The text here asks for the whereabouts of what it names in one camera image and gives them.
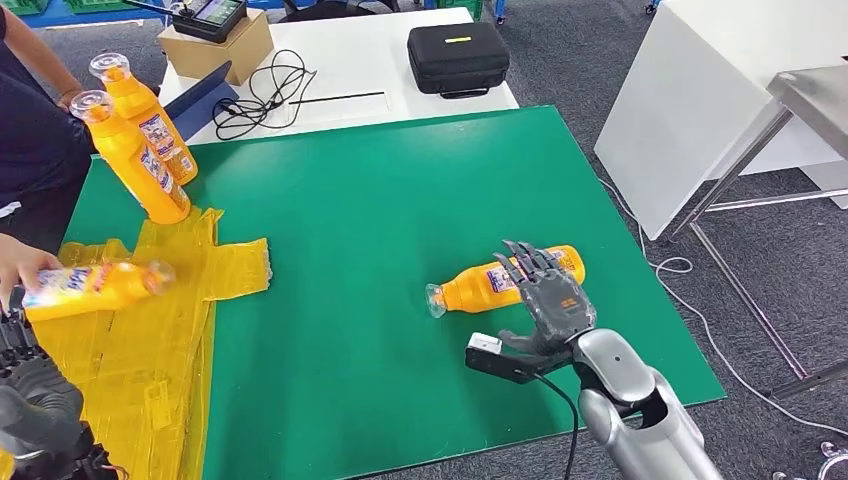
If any blue metal shelf rack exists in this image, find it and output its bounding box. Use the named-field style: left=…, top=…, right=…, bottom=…
left=19, top=0, right=175, bottom=31

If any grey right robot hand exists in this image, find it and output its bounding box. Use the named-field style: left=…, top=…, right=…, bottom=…
left=493, top=239, right=598, bottom=359

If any person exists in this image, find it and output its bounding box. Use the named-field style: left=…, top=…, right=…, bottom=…
left=0, top=6, right=97, bottom=256

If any yellow tape sheet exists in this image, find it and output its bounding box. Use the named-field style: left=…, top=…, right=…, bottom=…
left=0, top=206, right=273, bottom=480

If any cardboard box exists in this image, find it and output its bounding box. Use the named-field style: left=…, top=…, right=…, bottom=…
left=157, top=7, right=275, bottom=86

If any white cabinet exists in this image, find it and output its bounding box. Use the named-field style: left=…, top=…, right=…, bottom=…
left=592, top=0, right=848, bottom=241

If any white table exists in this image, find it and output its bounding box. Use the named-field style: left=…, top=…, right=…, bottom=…
left=157, top=6, right=520, bottom=146

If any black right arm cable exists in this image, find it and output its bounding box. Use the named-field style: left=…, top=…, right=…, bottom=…
left=529, top=372, right=581, bottom=480

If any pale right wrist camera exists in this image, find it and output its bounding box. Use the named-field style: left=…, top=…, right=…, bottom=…
left=466, top=332, right=503, bottom=356

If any green plastic crate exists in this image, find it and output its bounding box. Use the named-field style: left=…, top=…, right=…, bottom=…
left=64, top=0, right=134, bottom=15
left=0, top=0, right=51, bottom=17

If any thin black rod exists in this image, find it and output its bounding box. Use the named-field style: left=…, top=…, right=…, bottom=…
left=288, top=91, right=387, bottom=106

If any black right camera bracket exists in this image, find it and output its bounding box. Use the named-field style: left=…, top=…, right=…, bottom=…
left=464, top=344, right=574, bottom=386

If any black tangled cable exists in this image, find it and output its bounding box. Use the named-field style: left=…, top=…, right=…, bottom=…
left=211, top=49, right=318, bottom=142

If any orange plastic bottle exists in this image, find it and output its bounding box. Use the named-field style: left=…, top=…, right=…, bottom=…
left=21, top=259, right=178, bottom=325
left=69, top=89, right=192, bottom=227
left=89, top=52, right=199, bottom=187
left=424, top=245, right=588, bottom=321

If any black remote controller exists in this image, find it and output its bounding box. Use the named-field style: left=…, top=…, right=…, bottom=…
left=122, top=0, right=248, bottom=44

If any white floor cable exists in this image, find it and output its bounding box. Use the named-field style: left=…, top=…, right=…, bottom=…
left=599, top=177, right=848, bottom=437

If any chrome chair base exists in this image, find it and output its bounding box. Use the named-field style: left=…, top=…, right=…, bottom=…
left=771, top=440, right=848, bottom=480

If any person's right hand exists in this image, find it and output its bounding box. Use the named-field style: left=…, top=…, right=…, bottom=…
left=0, top=233, right=64, bottom=313

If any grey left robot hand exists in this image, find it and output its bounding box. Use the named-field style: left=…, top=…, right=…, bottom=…
left=0, top=290, right=86, bottom=458

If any blue tablet case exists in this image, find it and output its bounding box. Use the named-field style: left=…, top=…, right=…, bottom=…
left=162, top=60, right=233, bottom=142

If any green table board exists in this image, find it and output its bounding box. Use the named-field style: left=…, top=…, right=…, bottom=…
left=62, top=105, right=727, bottom=480

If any steel frame table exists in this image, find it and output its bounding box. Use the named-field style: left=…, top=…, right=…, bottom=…
left=662, top=64, right=848, bottom=400

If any black carrying case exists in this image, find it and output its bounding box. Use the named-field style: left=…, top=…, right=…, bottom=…
left=405, top=21, right=511, bottom=101

